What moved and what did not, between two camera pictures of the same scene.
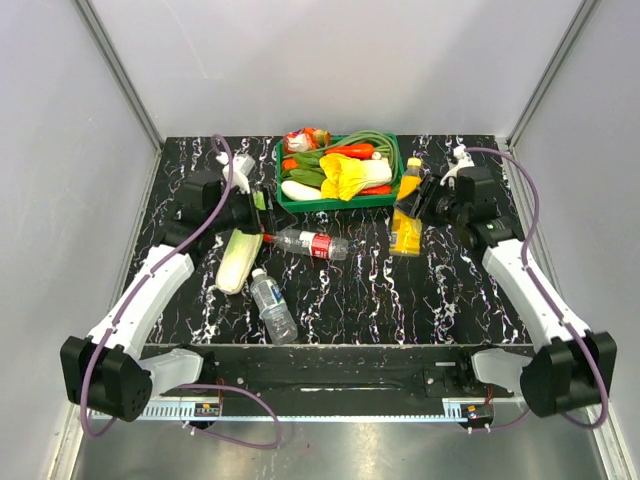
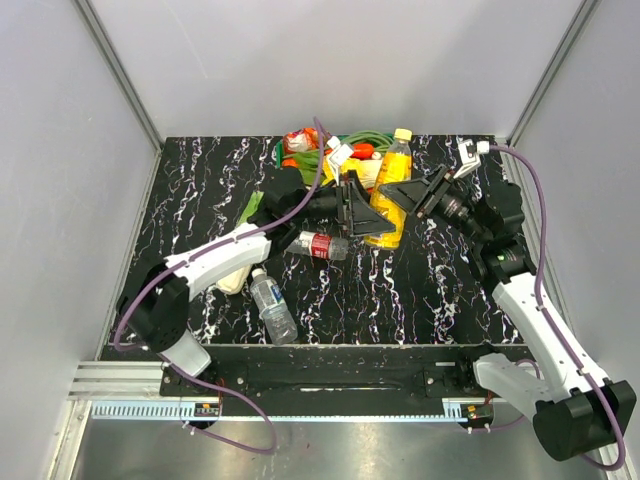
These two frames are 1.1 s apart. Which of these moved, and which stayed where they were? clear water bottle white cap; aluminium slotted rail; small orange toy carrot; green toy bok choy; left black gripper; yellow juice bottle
Moved: left black gripper; yellow juice bottle
Stayed: green toy bok choy; clear water bottle white cap; aluminium slotted rail; small orange toy carrot
